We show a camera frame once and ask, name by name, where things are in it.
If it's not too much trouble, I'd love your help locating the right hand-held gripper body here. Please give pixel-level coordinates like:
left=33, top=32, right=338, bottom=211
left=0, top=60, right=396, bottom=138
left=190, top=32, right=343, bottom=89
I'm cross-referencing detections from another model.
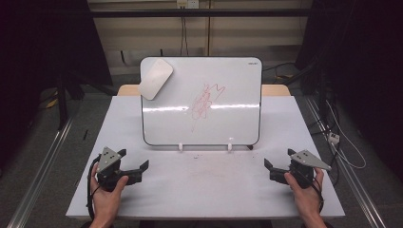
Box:
left=269, top=149, right=333, bottom=190

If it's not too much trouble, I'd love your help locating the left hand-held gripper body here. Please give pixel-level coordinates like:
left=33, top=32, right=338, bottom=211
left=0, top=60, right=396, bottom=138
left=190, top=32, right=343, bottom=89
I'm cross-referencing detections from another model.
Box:
left=95, top=146, right=144, bottom=193

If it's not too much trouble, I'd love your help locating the white whiteboard eraser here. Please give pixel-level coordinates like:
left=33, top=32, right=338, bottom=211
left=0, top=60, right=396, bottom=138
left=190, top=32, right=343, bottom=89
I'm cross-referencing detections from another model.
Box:
left=138, top=58, right=175, bottom=102

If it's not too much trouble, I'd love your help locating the white whiteboard with black frame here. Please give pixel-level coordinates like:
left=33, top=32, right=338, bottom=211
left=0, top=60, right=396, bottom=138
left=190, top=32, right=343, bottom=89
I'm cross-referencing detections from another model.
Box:
left=139, top=56, right=263, bottom=151

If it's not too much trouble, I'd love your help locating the person's right hand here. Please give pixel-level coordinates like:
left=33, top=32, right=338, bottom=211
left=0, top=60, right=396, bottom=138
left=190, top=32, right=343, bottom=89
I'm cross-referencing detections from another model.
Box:
left=283, top=167, right=325, bottom=218

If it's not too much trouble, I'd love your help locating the person's left hand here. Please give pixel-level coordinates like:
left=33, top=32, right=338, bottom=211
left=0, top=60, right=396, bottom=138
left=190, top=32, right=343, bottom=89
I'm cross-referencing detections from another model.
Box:
left=89, top=162, right=130, bottom=222

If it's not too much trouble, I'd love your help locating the white power strip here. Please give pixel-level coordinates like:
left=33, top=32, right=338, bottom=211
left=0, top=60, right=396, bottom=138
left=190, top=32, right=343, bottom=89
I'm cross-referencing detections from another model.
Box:
left=327, top=131, right=341, bottom=145

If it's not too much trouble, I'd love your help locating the wooden table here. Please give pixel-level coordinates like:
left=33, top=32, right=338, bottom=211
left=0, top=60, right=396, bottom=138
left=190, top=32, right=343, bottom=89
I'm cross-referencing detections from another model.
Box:
left=117, top=84, right=291, bottom=97

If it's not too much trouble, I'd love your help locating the black metal stand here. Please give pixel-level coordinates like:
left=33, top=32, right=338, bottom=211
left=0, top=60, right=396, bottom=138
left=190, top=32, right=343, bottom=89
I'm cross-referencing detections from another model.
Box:
left=55, top=73, right=86, bottom=131

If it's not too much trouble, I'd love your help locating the black curtain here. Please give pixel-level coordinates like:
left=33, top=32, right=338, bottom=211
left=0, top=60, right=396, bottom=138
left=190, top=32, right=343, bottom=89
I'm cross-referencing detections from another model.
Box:
left=0, top=0, right=114, bottom=165
left=294, top=0, right=403, bottom=174

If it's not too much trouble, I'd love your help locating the black horizontal bar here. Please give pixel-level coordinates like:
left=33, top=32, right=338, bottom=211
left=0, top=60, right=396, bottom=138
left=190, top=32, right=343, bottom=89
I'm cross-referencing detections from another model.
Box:
left=89, top=9, right=313, bottom=19

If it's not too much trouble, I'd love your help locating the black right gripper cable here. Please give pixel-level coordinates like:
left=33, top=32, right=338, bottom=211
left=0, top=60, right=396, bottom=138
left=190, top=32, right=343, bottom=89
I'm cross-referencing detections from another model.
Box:
left=310, top=177, right=325, bottom=214

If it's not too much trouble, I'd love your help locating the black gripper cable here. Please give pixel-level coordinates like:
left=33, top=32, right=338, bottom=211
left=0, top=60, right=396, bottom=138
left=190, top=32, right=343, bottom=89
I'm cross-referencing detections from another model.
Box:
left=310, top=177, right=325, bottom=214
left=86, top=156, right=102, bottom=221

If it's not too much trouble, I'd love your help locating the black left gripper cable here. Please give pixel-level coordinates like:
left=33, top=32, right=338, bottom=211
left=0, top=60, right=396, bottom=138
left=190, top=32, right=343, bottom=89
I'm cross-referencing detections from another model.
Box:
left=86, top=156, right=102, bottom=221

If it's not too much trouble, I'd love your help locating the aluminium floor rail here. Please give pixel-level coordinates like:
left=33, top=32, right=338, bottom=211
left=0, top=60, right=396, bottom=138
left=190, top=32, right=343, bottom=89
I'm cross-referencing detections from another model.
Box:
left=304, top=95, right=387, bottom=228
left=7, top=116, right=76, bottom=228

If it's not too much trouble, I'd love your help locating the white cable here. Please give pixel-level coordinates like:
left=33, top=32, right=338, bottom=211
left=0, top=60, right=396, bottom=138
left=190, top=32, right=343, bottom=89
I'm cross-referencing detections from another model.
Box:
left=325, top=100, right=368, bottom=170

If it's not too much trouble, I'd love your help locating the black hanging cable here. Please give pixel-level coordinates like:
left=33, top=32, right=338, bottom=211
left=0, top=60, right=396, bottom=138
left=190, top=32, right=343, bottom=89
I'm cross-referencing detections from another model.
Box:
left=180, top=16, right=190, bottom=57

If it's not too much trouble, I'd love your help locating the white wall socket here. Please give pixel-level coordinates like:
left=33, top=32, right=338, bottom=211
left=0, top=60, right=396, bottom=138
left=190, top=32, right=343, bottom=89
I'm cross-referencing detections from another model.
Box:
left=176, top=0, right=201, bottom=10

